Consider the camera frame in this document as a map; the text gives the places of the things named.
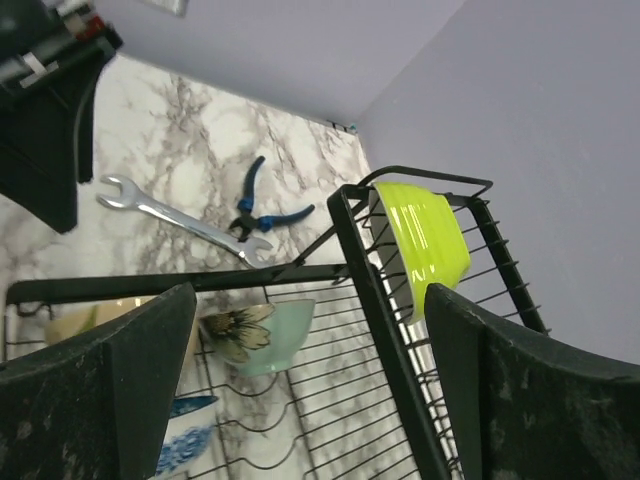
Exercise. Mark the blue floral bowl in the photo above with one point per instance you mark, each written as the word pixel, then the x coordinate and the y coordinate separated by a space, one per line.
pixel 188 434

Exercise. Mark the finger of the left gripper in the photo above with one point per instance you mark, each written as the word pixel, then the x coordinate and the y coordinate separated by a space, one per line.
pixel 47 136

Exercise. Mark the white square bowl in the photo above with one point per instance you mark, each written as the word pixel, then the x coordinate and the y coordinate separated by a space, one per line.
pixel 419 242

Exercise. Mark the mint green floral bowl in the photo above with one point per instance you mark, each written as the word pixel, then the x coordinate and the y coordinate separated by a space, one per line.
pixel 260 339

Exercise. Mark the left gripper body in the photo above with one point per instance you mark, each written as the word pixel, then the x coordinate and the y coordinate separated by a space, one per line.
pixel 35 35

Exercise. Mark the silver wrench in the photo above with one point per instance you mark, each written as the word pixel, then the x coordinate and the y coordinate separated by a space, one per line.
pixel 132 198

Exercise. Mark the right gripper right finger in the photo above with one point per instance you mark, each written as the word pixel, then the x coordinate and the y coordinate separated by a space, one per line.
pixel 523 405

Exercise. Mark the beige floral bowl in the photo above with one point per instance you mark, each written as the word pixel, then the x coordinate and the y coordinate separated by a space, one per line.
pixel 86 318

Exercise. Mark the black wire dish rack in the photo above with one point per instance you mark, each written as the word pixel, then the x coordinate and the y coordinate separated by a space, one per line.
pixel 362 399

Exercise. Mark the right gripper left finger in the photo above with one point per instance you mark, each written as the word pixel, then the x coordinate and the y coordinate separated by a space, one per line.
pixel 96 405

